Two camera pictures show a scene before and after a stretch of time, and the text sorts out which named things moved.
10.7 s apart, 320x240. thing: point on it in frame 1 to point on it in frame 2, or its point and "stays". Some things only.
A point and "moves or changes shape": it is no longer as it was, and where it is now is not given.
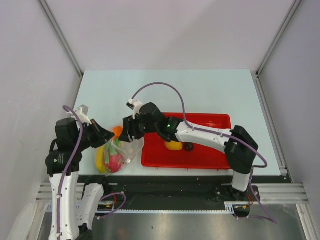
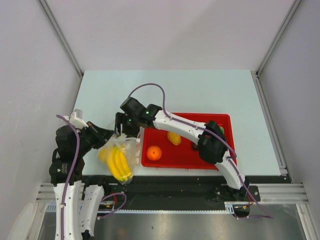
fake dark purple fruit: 188,146 moves or changes shape
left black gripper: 102,134 stays
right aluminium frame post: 295,6 stays
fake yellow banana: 100,159 to 119,161
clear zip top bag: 113,156 moves or changes shape
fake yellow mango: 173,145 moves or changes shape
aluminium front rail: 270,193 stays
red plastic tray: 154,154 stays
